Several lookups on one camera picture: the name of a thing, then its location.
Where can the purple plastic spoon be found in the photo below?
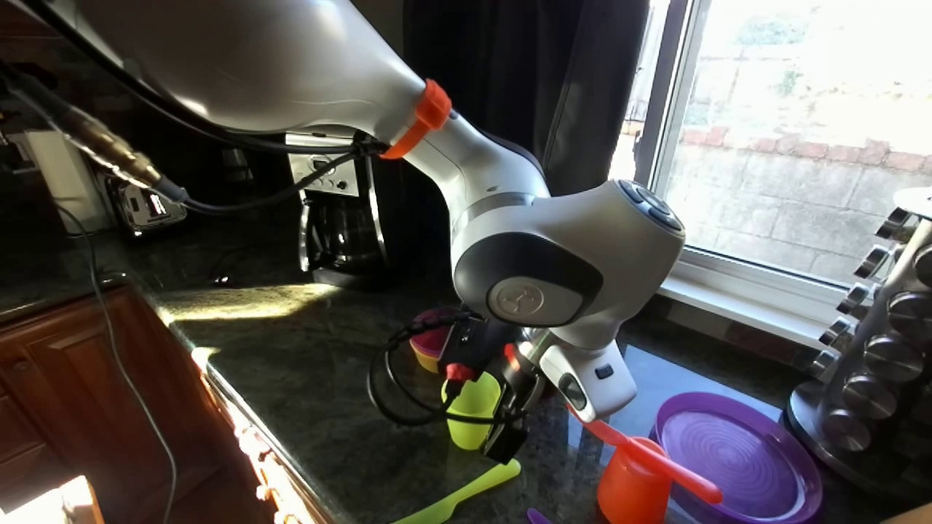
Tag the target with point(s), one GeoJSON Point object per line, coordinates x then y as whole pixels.
{"type": "Point", "coordinates": [537, 516]}

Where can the orange plastic cup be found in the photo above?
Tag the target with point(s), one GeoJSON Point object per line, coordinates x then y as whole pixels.
{"type": "Point", "coordinates": [631, 490]}

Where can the purple plastic plate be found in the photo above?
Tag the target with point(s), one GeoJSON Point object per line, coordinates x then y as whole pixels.
{"type": "Point", "coordinates": [747, 466]}

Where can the yellow plastic bowl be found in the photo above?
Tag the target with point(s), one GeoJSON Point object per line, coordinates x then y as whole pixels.
{"type": "Point", "coordinates": [428, 362]}

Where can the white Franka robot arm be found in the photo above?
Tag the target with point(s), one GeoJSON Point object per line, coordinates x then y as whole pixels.
{"type": "Point", "coordinates": [271, 58]}

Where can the yellow-green plastic spoon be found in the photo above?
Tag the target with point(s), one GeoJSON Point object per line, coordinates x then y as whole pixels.
{"type": "Point", "coordinates": [466, 492]}

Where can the yellow-green plastic cup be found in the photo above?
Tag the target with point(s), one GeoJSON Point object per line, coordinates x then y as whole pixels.
{"type": "Point", "coordinates": [472, 412]}

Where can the pink plastic bowl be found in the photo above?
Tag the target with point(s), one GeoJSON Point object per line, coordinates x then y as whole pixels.
{"type": "Point", "coordinates": [427, 339]}

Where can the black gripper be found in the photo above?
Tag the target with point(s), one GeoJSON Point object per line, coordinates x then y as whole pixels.
{"type": "Point", "coordinates": [479, 336]}

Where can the wall power outlet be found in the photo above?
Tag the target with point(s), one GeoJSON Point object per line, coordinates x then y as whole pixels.
{"type": "Point", "coordinates": [146, 208]}

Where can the dark curtain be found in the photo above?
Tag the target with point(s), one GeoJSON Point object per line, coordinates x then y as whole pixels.
{"type": "Point", "coordinates": [526, 77]}

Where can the wooden kitchen cabinet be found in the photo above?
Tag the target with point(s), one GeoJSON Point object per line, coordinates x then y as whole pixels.
{"type": "Point", "coordinates": [96, 409]}

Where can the stainless steel coffee maker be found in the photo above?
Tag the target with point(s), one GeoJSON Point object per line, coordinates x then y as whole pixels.
{"type": "Point", "coordinates": [329, 169]}

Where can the white window frame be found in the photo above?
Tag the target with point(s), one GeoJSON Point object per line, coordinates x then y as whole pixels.
{"type": "Point", "coordinates": [759, 300]}

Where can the orange plastic spoon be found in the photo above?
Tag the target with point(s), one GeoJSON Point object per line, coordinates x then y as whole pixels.
{"type": "Point", "coordinates": [680, 473]}

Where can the glass coffee carafe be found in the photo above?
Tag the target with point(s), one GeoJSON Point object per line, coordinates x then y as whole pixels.
{"type": "Point", "coordinates": [339, 233]}

